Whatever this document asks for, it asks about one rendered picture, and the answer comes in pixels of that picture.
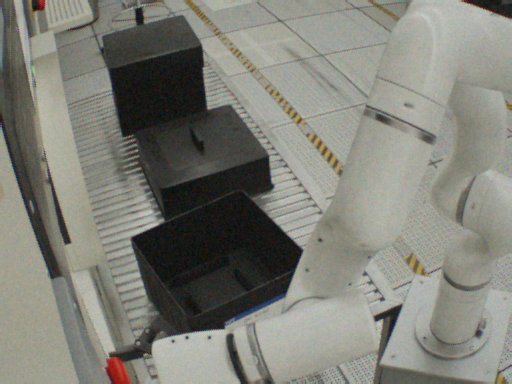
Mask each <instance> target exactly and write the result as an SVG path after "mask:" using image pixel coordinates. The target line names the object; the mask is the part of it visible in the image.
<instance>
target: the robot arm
mask: <svg viewBox="0 0 512 384"><path fill-rule="evenodd" d="M370 90H371V92H370V95H369V96H368V99H367V104H366V107H365V108H364V110H363V113H362V118H361V120H360V123H359V125H358V127H357V130H356V131H357V132H356V135H355V137H354V140H353V143H352V145H351V148H350V151H349V153H348V155H349V156H348V158H347V161H346V164H345V166H344V169H343V172H342V175H341V177H340V180H339V183H338V185H337V188H336V191H335V193H334V196H333V198H332V201H331V203H330V205H329V206H328V208H327V210H326V211H325V212H324V213H323V215H322V216H321V218H320V220H319V222H318V223H317V225H316V226H315V228H314V230H313V232H312V234H311V236H310V238H309V240H308V242H307V244H306V247H305V249H304V251H303V254H302V257H301V259H300V262H299V264H298V267H296V270H295V272H294V275H293V278H292V281H291V284H290V286H289V288H288V291H287V294H286V297H285V300H284V304H283V307H282V312H281V315H278V316H275V317H271V318H268V319H265V320H259V321H256V322H253V323H250V324H247V325H244V326H241V327H238V328H234V330H233V333H234V335H233V333H230V332H229V331H228V330H227V329H225V330H214V331H202V332H196V333H187V334H184V335H180V334H179V333H178V332H177V331H176V330H175V329H174V328H173V327H172V326H171V325H170V324H168V323H167V322H166V321H165V320H164V319H163V318H162V317H157V318H156V319H155V320H154V321H153V322H152V323H151V324H150V326H149V327H145V329H144V331H143V332H142V333H141V336H140V337H139V338H138V339H137V340H135V341H134V344H130V345H127V346H126V345H125V346H122V347H117V348H116V349H115V351H113V352H111V351H110V352H109V353H108V355H109V357H110V358H111V357H118V358H119V359H120V361H122V362H126V361H131V360H134V359H135V360H137V359H139V358H142V357H144V355H145V354H148V355H150V356H153V361H154V365H155V366H156V371H157V376H158V381H159V382H160V384H279V383H282V382H288V381H291V380H295V379H297V378H300V377H303V376H306V375H309V374H312V373H316V372H320V371H324V370H326V369H329V368H333V367H336V366H339V365H341V364H344V363H347V362H350V361H353V360H356V359H359V358H361V357H363V356H366V355H368V354H370V353H373V352H375V351H377V350H378V345H379V339H378V332H377V328H376V323H375V321H374V315H373V313H372V311H371V307H370V304H369V302H368V301H367V297H366V295H365V293H364V292H362V290H361V289H359V288H356V289H354V287H355V285H356V283H357V282H358V280H359V278H360V277H361V275H362V273H363V272H364V270H365V268H366V267H367V265H368V264H369V262H370V261H371V260H372V259H373V257H374V256H375V255H376V254H377V253H378V252H379V251H381V250H383V249H385V248H388V247H390V246H391V245H392V244H394V242H395V241H396V239H397V238H398V236H399V235H400V233H401V231H402V230H403V228H404V226H405V224H406V219H407V217H408V215H409V213H410V210H411V208H412V207H413V204H414V200H415V197H416V195H417V193H418V190H419V188H420V183H421V181H422V180H423V177H424V175H425V170H426V168H427V166H428V163H429V160H430V157H431V155H432V150H433V148H434V146H435V142H436V139H437V137H438V136H437V135H438V133H439V131H440V127H441V124H442V119H443V118H444V113H445V111H446V107H447V105H449V108H450V112H451V115H452V126H453V143H452V145H451V150H450V151H449V153H448V154H447V155H445V157H444V158H443V159H442V162H441V163H440V164H439V165H438V167H437V169H436V170H435V172H434V175H433V177H432V178H431V180H430V181H431V182H430V191H429V194H430V202H431V203H432V205H433V206H434V207H435V210H436V211H437V212H438V213H439V214H440V215H442V216H444V217H445V218H447V219H449V220H450V221H452V222H453V223H456V224H459V225H461V226H463V227H464V228H466V229H468V230H466V231H462V232H459V233H457V234H455V235H454V236H453V237H452V238H451V239H450V240H449V242H448V244H447V247H446V249H445V253H444V258H443V264H442V269H441V276H440V282H439V286H438V289H437V294H436V298H434V299H432V300H431V301H429V302H428V303H427V304H426V305H425V306H424V307H423V308H422V309H421V310H420V312H419V314H418V316H417V318H416V323H415V334H416V338H417V340H418V343H419V344H420V345H421V347H422V348H423V349H424V350H425V351H427V352H428V353H430V354H431V355H433V356H435V357H439V358H442V359H448V360H450V359H460V358H464V357H466V356H470V355H472V354H474V353H475V352H477V351H479V349H481V348H482V347H483V346H484V345H485V343H486V342H487V340H488V338H489V335H490V332H491V329H492V325H491V324H492V321H491V317H490V314H489V311H488V310H487V308H486V307H485V303H486V300H487V296H488V292H489V289H490V285H491V282H492V278H493V275H494V271H495V268H496V264H497V263H498V259H500V258H502V257H503V256H506V255H508V254H510V253H511V252H512V178H510V177H509V176H507V175H504V174H502V173H500V172H497V171H495V170H492V167H494V165H495V164H496V163H498V162H499V160H500V159H501V157H502V156H503V152H504V150H505V147H506V141H507V131H508V128H507V121H508V117H507V109H506V103H505V101H504V98H503V95H502V93H501V92H504V93H512V20H511V19H510V18H507V17H503V16H501V15H499V14H496V13H492V12H490V11H488V10H485V9H481V8H478V7H477V6H474V5H470V4H467V3H465V2H463V1H458V0H414V1H412V2H411V3H410V4H409V6H408V8H407V10H406V11H405V14H404V15H403V17H401V18H400V20H399V21H398V22H397V23H396V25H394V28H393V29H392V32H391V34H390V35H389V39H388V40H387V44H386V46H385V50H384V52H383V54H382V59H381V60H380V65H379V67H378V69H377V73H376V76H375V78H374V83H373V85H372V87H371V89H370ZM161 331H164V332H165V333H166V334H167V335H168V336H169V337H170V338H168V337H166V338H163V339H162V340H157V341H155V343H153V342H154V339H155V338H156V336H157V334H158V333H160V332H161ZM152 343H153V344H152Z"/></svg>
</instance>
